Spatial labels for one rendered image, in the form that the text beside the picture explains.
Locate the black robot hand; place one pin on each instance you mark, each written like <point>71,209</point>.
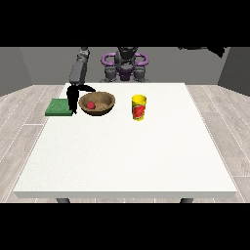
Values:
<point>216,51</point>
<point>73,96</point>

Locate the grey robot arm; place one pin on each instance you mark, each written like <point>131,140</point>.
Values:
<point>79,70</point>

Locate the green square pad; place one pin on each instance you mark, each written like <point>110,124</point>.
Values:
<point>58,107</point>

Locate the small red ball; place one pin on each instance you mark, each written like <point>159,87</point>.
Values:
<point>90,105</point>

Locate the brown wooden bowl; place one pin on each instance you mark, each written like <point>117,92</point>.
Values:
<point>103,103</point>

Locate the yellow cup with melon print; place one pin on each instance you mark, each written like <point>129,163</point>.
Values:
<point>139,109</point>

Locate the grey robot trunk purple rings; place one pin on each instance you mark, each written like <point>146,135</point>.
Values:
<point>125,72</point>

